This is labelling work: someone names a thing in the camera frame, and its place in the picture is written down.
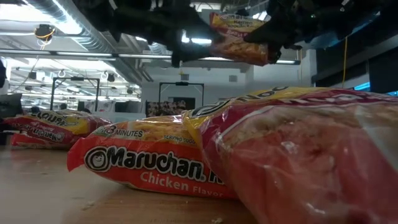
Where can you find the long ceiling light bar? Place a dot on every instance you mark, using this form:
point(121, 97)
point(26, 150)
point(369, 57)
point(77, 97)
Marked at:
point(289, 62)
point(84, 54)

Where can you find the small grey wall box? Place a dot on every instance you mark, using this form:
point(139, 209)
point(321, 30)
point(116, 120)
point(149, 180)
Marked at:
point(184, 77)

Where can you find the floral patterned panel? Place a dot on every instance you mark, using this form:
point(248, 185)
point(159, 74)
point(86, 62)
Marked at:
point(164, 109)

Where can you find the grey wall vent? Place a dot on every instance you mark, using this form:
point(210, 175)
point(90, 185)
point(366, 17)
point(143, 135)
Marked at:
point(233, 78)

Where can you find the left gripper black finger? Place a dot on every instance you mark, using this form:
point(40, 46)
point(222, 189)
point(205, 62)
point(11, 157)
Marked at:
point(206, 29)
point(177, 49)

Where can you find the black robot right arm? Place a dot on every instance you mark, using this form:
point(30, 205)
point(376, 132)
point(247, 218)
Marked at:
point(363, 12)

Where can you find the dark monitor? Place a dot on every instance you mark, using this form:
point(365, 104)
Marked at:
point(11, 105)

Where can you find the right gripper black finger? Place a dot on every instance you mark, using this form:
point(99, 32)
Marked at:
point(274, 54)
point(270, 32)

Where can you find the red beef ramen packet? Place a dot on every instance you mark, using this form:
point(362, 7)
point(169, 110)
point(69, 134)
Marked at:
point(295, 155)
point(46, 124)
point(236, 46)

